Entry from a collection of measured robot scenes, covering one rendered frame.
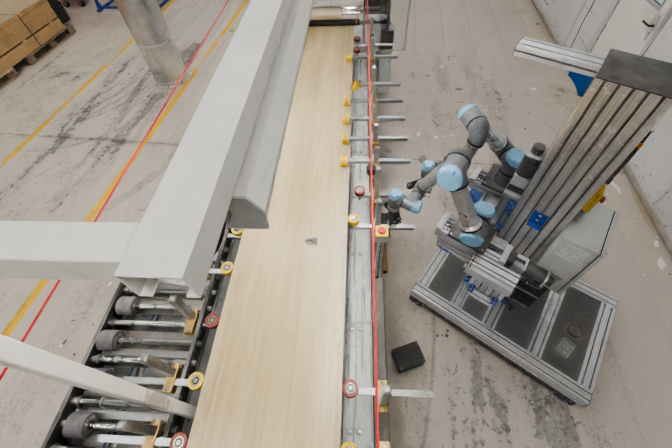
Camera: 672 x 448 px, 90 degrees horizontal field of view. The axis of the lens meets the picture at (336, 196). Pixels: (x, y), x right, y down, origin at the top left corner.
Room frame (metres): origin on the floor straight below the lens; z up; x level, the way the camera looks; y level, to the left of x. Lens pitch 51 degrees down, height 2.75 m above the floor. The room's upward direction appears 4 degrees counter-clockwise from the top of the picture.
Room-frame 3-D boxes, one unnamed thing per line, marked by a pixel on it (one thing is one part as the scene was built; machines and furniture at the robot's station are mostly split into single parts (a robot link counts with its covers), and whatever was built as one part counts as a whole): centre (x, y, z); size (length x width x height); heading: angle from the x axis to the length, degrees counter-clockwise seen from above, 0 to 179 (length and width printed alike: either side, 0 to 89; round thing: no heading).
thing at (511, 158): (1.42, -1.12, 1.21); 0.13 x 0.12 x 0.14; 7
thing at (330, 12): (4.13, -0.02, 1.05); 1.43 x 0.12 x 0.12; 84
